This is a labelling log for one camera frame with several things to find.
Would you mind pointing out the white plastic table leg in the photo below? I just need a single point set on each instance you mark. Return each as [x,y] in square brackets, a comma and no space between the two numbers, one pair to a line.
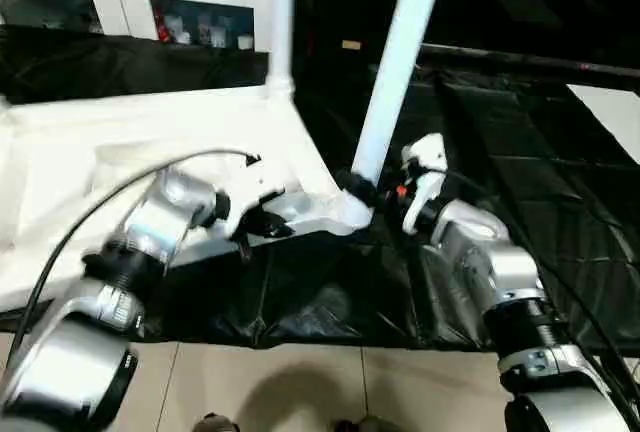
[282,12]
[395,52]

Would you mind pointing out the white plastic table top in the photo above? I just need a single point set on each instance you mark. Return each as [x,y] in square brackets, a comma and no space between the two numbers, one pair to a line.
[100,142]

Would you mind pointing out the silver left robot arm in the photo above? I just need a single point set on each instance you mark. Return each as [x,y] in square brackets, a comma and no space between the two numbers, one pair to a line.
[140,242]

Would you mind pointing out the small tan tag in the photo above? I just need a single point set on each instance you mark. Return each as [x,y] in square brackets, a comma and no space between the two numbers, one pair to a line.
[351,45]

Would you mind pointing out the black plastic mat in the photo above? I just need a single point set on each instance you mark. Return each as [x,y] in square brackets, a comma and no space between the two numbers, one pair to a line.
[560,232]

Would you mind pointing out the small bottles behind glass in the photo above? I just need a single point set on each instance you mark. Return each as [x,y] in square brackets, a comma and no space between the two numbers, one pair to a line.
[200,27]

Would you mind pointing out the dark left robot foot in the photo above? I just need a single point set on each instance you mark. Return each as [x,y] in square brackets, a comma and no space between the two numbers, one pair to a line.
[212,424]

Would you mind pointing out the dark robot foot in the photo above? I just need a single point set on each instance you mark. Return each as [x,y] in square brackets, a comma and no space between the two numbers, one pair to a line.
[365,425]
[212,424]

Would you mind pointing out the dark right robot foot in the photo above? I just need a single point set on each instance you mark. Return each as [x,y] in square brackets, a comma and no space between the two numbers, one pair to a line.
[365,425]

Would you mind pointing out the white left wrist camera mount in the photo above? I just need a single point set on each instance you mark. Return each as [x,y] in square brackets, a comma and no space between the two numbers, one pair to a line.
[255,187]

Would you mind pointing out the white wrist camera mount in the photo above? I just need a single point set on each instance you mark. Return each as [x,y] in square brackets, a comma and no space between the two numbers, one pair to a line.
[425,167]
[255,187]

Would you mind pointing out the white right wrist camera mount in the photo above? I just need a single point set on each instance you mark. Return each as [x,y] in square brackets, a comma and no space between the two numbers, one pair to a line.
[425,167]

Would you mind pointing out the dark metal rail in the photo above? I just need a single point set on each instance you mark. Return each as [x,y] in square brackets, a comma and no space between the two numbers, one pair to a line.
[530,60]

